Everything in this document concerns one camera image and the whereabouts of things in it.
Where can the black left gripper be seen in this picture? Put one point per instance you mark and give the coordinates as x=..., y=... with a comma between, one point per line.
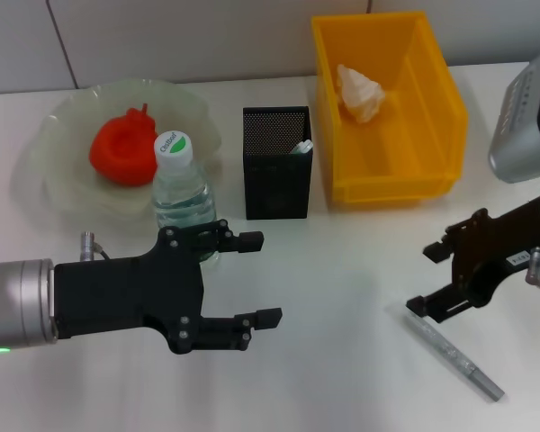
x=126, y=292

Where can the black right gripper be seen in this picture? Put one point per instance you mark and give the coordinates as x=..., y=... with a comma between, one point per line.
x=499, y=243

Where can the grey pen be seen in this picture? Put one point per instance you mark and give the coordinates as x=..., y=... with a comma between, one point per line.
x=459, y=360

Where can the clear bottle with green label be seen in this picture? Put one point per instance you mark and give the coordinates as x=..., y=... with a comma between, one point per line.
x=182, y=198

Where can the mint green utility knife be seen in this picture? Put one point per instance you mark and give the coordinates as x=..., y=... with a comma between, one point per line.
x=303, y=147

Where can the white paper ball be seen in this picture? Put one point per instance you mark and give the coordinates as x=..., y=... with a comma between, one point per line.
x=360, y=94

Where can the black mesh pen holder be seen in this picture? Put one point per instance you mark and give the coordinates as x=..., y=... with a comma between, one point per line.
x=276, y=189

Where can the pale green glass fruit plate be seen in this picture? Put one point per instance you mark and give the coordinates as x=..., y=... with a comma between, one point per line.
x=184, y=103

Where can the yellow plastic bin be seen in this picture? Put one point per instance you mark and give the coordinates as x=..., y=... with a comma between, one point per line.
x=432, y=135

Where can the silver left gripper connector stub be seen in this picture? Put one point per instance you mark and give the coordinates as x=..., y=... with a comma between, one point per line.
x=86, y=245

